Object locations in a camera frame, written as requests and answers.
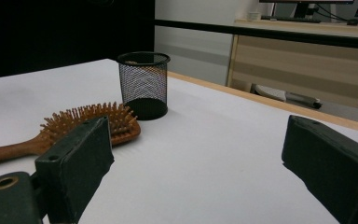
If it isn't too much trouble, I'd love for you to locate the light wooden desk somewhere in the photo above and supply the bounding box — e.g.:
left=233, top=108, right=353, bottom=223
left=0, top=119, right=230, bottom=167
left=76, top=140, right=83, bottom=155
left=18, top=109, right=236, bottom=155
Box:
left=226, top=18, right=358, bottom=109

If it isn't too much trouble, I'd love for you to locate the white device on floor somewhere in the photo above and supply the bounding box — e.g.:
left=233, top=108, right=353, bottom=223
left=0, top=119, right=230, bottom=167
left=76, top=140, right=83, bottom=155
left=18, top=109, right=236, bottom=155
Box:
left=254, top=84, right=324, bottom=110

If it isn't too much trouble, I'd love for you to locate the black frame bar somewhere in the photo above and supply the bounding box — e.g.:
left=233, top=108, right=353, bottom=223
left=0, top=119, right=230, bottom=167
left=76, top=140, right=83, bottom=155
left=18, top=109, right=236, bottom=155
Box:
left=154, top=19, right=358, bottom=51

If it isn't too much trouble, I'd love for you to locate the black computer monitor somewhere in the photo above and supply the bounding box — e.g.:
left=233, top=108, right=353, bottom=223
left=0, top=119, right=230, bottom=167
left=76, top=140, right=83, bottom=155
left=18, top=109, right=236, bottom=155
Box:
left=258, top=0, right=355, bottom=19

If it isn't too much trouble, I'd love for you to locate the wooden hairbrush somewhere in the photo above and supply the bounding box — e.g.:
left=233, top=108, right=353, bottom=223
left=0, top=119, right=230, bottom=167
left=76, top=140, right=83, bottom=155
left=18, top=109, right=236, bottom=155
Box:
left=0, top=101, right=142, bottom=168

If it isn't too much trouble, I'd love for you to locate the black mesh pen holder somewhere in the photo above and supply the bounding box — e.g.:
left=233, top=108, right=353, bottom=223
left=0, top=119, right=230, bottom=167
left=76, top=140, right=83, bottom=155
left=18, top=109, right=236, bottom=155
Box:
left=116, top=50, right=172, bottom=121

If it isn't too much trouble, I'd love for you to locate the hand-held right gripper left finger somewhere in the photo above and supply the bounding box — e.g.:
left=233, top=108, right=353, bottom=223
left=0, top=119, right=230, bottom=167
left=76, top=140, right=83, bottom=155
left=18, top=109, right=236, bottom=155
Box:
left=34, top=116, right=116, bottom=224

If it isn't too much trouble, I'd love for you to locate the black curtain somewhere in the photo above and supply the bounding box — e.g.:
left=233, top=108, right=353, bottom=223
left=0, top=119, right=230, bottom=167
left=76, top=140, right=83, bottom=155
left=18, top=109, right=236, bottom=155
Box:
left=0, top=0, right=156, bottom=81

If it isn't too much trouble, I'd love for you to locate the black keyboard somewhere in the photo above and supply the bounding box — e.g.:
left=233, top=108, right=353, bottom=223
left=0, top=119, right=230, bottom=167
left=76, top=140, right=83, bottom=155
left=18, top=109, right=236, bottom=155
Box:
left=260, top=15, right=323, bottom=24

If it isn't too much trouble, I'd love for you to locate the white cabinet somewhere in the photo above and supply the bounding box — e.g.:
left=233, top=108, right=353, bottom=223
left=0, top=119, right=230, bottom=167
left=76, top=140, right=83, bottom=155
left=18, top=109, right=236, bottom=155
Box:
left=154, top=0, right=250, bottom=86

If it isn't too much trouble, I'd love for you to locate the white table cover sheet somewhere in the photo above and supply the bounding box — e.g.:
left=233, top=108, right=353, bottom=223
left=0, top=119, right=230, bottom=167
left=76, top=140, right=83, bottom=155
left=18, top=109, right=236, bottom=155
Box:
left=0, top=58, right=358, bottom=224

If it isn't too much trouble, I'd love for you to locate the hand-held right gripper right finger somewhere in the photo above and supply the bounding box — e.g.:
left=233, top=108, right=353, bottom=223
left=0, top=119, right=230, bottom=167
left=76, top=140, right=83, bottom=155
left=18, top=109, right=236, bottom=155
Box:
left=281, top=115, right=358, bottom=224

